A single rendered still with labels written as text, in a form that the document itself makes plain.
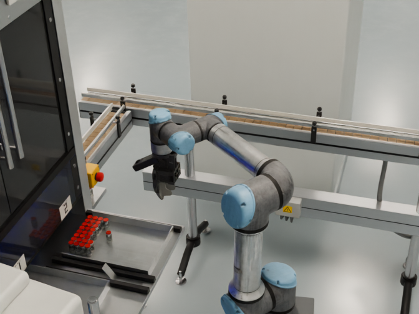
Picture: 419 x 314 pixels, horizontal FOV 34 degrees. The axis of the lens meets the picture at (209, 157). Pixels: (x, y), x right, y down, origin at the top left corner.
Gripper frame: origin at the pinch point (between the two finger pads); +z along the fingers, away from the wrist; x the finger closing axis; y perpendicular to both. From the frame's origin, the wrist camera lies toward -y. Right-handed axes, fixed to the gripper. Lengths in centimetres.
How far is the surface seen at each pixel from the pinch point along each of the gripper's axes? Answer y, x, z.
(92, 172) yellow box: -34.9, 15.6, 6.7
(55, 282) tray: -29.3, -31.2, 21.3
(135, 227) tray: -13.5, 4.9, 21.3
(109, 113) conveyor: -56, 76, 17
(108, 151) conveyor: -46, 53, 22
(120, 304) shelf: -3.1, -34.5, 21.6
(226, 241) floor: -6, 105, 110
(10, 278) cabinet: 6, -96, -49
